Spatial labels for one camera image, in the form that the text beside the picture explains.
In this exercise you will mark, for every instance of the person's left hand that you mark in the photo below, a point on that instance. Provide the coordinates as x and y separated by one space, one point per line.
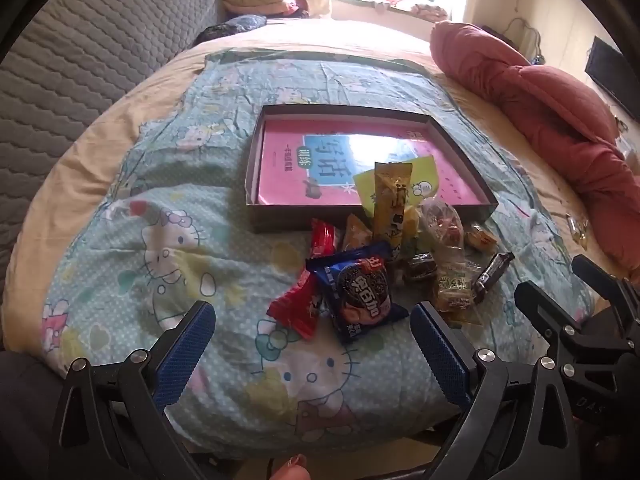
292 470

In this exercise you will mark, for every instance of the clear cookie packet green label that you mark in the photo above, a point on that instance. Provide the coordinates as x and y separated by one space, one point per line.
452 285

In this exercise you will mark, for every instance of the black television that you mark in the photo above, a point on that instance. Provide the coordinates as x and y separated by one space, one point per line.
612 75

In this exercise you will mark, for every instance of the small wrapped candies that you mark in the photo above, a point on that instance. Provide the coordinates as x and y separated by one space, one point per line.
575 227

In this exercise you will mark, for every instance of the blue cookie packet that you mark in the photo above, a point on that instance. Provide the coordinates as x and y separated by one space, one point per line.
360 295

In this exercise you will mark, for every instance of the printed cat blanket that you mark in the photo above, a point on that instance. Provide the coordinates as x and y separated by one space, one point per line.
175 200

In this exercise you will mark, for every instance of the shallow cardboard box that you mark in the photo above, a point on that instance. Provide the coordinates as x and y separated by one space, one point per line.
280 221

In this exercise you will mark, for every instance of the yellow snack bar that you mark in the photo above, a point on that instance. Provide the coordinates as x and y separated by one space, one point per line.
392 200

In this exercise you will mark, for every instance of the dark blue cloth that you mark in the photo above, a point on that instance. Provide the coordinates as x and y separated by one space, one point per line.
240 25

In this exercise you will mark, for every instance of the green snack packet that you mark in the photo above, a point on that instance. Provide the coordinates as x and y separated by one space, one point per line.
425 180

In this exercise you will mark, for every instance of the pink quilt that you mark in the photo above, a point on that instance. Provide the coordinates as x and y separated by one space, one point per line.
540 100

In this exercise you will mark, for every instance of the beige bed sheet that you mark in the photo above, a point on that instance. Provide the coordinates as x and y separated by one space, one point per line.
150 90

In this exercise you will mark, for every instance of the dark round chocolate snack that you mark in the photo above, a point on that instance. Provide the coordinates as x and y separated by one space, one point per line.
420 266

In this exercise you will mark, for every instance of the red snack packet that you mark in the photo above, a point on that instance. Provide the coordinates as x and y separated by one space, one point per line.
322 237
295 310

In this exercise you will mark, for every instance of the grey quilted headboard cover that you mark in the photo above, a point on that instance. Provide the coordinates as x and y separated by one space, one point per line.
75 60

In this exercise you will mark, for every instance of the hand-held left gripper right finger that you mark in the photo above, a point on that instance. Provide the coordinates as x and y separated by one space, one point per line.
440 350

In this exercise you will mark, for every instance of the pink book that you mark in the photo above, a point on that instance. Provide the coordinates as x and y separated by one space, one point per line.
285 160

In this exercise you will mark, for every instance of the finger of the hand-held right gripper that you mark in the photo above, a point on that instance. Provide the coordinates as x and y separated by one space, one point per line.
542 310
607 285

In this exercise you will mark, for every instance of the clothes on windowsill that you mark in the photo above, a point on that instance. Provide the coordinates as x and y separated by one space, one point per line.
430 10

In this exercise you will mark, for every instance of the small yellow snack packet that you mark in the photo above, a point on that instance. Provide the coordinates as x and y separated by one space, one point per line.
480 237

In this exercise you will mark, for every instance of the dark chocolate bar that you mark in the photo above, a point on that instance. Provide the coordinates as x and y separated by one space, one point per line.
492 272

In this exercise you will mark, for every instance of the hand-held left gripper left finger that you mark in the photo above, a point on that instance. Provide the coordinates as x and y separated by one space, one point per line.
187 345

